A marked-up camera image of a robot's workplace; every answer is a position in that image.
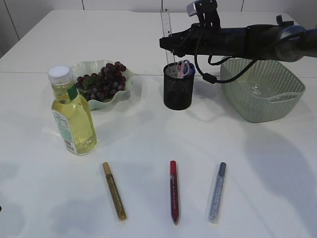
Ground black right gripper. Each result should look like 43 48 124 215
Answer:
159 23 247 57

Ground clear plastic ruler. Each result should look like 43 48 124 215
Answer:
160 8 176 64

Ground pink purple scissors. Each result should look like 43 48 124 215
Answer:
176 60 191 79

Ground blue scissors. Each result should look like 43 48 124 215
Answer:
183 63 195 77

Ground purple grape bunch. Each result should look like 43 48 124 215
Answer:
75 61 127 102

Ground clear plastic sheet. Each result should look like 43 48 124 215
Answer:
250 84 273 98

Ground yellow tea drink bottle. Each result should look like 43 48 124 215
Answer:
48 65 97 155

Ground red glitter pen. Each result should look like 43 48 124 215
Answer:
170 160 179 225

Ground silver blue glitter pen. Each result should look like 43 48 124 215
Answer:
208 162 226 224

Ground gold glitter pen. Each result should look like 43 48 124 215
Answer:
103 162 127 221

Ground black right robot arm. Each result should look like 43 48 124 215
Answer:
159 16 317 62

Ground black mesh pen holder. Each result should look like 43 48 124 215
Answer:
163 63 195 110

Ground green woven plastic basket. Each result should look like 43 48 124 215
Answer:
221 60 306 123

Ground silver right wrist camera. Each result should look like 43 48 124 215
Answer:
186 0 220 29

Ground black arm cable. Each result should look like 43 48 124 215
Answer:
194 32 305 85

